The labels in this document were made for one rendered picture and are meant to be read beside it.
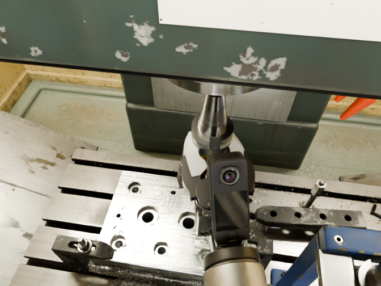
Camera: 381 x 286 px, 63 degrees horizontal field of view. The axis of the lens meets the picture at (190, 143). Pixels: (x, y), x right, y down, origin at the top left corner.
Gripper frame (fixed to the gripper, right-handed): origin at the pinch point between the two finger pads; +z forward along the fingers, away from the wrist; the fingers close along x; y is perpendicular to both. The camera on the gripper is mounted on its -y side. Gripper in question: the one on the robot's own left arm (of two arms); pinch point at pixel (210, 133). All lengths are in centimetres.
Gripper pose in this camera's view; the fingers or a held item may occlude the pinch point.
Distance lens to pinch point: 49.2
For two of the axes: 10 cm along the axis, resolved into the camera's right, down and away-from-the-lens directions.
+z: -1.0, -7.8, 6.2
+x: 9.9, -0.8, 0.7
